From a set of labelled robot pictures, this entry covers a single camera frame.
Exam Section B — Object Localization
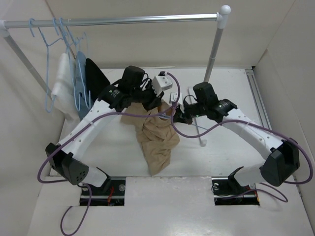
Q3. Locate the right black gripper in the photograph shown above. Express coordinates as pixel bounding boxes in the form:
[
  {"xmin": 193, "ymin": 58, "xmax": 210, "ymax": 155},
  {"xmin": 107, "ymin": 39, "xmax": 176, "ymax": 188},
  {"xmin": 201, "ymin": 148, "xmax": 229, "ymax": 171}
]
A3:
[{"xmin": 171, "ymin": 100, "xmax": 207, "ymax": 125}]

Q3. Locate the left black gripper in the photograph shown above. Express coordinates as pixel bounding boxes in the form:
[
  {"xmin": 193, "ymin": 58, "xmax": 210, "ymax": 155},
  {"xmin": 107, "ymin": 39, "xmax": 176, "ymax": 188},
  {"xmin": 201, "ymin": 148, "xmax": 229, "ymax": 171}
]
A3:
[{"xmin": 131, "ymin": 80, "xmax": 164, "ymax": 113}]

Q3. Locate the beige t shirt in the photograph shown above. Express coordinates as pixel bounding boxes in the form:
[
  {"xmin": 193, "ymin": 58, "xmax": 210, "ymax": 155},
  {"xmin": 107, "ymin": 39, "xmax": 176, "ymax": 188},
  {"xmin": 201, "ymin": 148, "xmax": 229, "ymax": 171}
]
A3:
[{"xmin": 120, "ymin": 99, "xmax": 181, "ymax": 177}]

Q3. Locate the light blue wire hanger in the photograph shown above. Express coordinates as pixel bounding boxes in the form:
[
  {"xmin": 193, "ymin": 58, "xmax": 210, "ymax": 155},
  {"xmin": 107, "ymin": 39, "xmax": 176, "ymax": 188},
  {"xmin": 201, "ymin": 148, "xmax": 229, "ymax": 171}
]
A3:
[{"xmin": 159, "ymin": 93, "xmax": 207, "ymax": 130}]

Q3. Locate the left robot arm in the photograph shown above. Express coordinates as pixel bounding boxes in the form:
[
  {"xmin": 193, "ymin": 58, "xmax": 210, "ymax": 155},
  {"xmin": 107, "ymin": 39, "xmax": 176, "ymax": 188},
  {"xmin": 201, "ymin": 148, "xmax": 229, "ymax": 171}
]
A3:
[{"xmin": 45, "ymin": 62, "xmax": 172, "ymax": 195}]

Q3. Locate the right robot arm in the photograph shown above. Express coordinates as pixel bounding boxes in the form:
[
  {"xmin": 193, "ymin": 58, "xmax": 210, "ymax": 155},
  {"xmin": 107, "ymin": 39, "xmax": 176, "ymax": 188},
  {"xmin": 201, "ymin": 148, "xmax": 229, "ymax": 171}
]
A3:
[{"xmin": 170, "ymin": 82, "xmax": 300, "ymax": 194}]

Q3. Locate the light blue hanger with black cloth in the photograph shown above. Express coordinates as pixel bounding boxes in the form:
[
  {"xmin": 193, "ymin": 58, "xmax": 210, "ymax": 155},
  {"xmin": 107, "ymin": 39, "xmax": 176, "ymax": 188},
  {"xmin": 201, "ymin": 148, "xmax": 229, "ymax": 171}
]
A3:
[{"xmin": 73, "ymin": 32, "xmax": 89, "ymax": 58}]

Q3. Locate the light blue hanger with white cloth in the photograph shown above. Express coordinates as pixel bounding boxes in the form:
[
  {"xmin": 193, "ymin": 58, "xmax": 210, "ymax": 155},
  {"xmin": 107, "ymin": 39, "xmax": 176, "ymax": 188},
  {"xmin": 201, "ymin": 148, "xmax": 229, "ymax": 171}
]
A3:
[{"xmin": 52, "ymin": 17, "xmax": 76, "ymax": 58}]

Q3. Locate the empty light blue hanger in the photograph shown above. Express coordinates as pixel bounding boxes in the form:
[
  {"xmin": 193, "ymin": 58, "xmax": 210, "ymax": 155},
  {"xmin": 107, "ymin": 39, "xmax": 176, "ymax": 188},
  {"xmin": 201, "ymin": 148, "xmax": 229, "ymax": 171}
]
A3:
[{"xmin": 38, "ymin": 27, "xmax": 62, "ymax": 113}]

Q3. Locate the black cloth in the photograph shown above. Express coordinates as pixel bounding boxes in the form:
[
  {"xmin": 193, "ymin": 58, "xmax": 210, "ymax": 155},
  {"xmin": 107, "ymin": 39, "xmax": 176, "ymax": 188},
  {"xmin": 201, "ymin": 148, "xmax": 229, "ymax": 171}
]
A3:
[{"xmin": 85, "ymin": 58, "xmax": 110, "ymax": 102}]

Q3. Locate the blue cloth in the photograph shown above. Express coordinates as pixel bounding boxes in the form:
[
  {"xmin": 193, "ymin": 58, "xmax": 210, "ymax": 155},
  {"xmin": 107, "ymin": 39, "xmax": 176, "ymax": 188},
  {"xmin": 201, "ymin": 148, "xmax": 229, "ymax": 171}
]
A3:
[{"xmin": 74, "ymin": 51, "xmax": 93, "ymax": 120}]

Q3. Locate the white cloth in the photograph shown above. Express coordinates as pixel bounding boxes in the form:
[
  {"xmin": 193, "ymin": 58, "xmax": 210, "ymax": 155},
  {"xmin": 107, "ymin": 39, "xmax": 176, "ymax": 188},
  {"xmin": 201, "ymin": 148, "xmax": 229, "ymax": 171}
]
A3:
[{"xmin": 52, "ymin": 53, "xmax": 79, "ymax": 120}]

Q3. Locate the metal clothes rack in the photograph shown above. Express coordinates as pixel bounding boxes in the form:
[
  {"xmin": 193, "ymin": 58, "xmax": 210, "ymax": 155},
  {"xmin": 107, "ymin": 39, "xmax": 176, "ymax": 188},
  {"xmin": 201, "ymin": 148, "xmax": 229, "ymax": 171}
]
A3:
[{"xmin": 0, "ymin": 5, "xmax": 231, "ymax": 147}]

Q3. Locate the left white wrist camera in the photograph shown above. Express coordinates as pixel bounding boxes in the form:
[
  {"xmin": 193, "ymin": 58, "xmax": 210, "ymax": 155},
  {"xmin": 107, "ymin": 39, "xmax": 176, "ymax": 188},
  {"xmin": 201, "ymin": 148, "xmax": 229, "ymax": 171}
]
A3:
[{"xmin": 152, "ymin": 71, "xmax": 173, "ymax": 95}]

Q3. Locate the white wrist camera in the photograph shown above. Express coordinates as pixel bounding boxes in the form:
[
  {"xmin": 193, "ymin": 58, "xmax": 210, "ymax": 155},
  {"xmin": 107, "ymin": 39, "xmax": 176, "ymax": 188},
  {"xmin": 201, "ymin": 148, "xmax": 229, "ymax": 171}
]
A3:
[
  {"xmin": 152, "ymin": 71, "xmax": 173, "ymax": 95},
  {"xmin": 169, "ymin": 92, "xmax": 183, "ymax": 108}
]

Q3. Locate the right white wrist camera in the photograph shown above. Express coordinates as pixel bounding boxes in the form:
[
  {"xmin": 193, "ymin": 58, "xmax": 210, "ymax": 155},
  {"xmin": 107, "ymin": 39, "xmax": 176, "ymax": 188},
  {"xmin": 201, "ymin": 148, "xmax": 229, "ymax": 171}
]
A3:
[{"xmin": 169, "ymin": 92, "xmax": 183, "ymax": 108}]

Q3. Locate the aluminium rail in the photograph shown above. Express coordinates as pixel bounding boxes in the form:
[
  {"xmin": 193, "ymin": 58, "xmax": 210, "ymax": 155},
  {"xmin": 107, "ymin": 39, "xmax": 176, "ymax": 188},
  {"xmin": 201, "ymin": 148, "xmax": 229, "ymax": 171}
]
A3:
[{"xmin": 245, "ymin": 69, "xmax": 272, "ymax": 129}]

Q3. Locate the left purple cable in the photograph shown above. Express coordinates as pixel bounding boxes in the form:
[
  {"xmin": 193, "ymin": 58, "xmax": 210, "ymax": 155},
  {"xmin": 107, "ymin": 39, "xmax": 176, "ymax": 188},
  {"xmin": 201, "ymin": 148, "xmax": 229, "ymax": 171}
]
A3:
[{"xmin": 36, "ymin": 71, "xmax": 182, "ymax": 236}]

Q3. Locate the purple cable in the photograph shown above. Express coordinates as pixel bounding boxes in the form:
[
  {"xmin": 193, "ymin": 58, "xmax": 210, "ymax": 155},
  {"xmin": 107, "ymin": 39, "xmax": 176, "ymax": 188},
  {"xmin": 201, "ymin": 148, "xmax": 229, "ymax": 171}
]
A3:
[
  {"xmin": 36, "ymin": 71, "xmax": 182, "ymax": 236},
  {"xmin": 170, "ymin": 105, "xmax": 309, "ymax": 203}
]

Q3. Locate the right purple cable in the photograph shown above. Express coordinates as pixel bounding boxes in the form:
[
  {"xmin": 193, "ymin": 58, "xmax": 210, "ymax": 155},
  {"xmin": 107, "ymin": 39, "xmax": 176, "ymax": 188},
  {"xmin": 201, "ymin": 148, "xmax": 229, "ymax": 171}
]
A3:
[{"xmin": 170, "ymin": 105, "xmax": 309, "ymax": 203}]

